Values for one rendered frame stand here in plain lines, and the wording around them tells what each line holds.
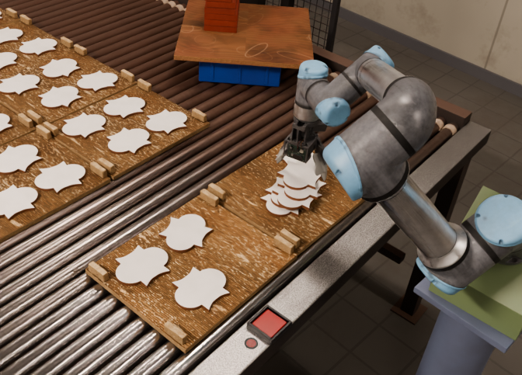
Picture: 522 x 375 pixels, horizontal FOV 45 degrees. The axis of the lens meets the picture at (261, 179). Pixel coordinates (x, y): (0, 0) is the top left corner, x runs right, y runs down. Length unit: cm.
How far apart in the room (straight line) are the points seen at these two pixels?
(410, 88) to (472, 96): 333
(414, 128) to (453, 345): 87
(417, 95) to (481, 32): 352
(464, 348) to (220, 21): 143
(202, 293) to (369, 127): 62
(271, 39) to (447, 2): 249
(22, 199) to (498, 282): 126
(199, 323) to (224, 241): 28
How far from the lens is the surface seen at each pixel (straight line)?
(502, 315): 169
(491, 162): 391
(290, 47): 239
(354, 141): 115
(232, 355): 146
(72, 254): 170
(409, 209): 128
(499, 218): 146
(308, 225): 174
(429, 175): 206
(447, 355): 191
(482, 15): 466
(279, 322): 151
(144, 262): 161
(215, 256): 163
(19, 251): 173
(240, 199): 180
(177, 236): 167
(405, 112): 115
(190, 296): 153
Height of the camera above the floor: 210
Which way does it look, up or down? 38 degrees down
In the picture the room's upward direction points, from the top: 5 degrees clockwise
